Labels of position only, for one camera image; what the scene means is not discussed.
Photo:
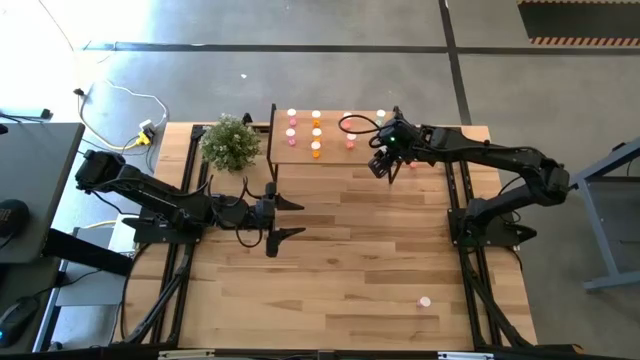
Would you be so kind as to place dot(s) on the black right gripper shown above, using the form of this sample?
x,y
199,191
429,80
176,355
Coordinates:
x,y
397,142

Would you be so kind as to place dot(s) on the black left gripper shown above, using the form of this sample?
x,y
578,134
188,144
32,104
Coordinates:
x,y
262,215

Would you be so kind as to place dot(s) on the teal medicine bottle white cap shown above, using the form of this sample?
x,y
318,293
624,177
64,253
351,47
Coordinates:
x,y
380,116

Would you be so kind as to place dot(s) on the pink medicine bottle white cap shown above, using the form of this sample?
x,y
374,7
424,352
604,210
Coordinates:
x,y
290,136
291,116
424,301

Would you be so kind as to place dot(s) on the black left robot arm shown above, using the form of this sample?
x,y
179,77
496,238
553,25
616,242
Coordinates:
x,y
150,190

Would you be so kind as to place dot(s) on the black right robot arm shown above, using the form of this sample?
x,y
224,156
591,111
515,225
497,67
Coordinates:
x,y
500,155

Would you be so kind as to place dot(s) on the green artificial potted plant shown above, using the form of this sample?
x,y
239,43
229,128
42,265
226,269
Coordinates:
x,y
230,142

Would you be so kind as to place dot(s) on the yellow power plug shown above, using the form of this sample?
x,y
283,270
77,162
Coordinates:
x,y
144,139

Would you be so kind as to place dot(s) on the white power adapter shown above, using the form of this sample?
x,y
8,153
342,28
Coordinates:
x,y
147,124

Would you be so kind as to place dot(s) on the black desk leg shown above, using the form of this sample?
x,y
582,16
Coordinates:
x,y
85,252

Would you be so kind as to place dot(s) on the black hazard-striped mat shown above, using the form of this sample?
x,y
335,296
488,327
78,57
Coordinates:
x,y
580,20

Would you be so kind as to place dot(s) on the dark grey side desk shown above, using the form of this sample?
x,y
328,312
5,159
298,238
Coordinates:
x,y
40,165

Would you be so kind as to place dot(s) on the black round puck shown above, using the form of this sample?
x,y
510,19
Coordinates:
x,y
11,220

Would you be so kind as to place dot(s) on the black computer mouse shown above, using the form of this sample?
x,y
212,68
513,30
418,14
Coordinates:
x,y
17,320

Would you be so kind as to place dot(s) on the wooden shelf black metal frame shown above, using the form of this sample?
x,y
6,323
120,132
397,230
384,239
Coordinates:
x,y
330,152

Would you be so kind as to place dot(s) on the silver aluminium bracket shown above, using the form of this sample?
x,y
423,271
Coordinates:
x,y
465,355
186,354

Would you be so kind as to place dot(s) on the blue-grey metal table frame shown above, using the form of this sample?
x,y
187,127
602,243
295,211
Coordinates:
x,y
612,159

